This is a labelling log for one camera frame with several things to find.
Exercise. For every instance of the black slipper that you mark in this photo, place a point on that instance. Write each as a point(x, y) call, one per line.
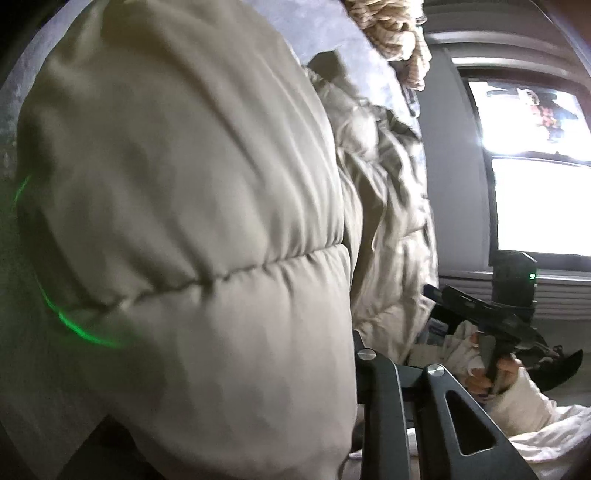
point(563, 369)

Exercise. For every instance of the white cloth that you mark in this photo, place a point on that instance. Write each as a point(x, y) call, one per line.
point(563, 438)

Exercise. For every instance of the cream knitted sweater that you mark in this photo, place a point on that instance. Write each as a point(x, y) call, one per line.
point(397, 41)

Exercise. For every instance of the person's right forearm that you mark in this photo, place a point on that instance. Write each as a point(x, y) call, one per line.
point(526, 406)

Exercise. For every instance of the person's right hand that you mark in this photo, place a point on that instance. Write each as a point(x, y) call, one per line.
point(508, 367)

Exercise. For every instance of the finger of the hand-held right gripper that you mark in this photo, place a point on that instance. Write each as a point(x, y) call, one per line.
point(438, 300)

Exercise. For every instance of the window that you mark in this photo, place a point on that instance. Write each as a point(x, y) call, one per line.
point(540, 207)

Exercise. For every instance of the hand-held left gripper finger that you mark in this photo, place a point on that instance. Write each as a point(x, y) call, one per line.
point(383, 415)

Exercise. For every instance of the beige puffer jacket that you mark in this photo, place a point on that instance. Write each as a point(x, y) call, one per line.
point(184, 184)

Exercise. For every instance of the white radiator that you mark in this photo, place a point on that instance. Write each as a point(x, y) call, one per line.
point(568, 295)

